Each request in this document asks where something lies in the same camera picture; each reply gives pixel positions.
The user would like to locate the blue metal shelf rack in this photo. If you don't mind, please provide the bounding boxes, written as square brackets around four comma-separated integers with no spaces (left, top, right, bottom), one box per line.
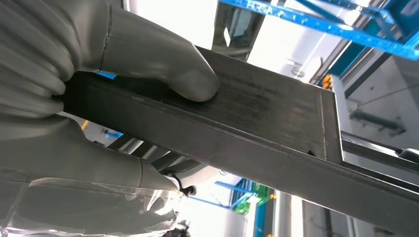
[218,0,419,78]

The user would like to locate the green plastic object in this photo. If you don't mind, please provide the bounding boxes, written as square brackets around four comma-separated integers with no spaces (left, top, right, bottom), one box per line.
[234,182,272,216]

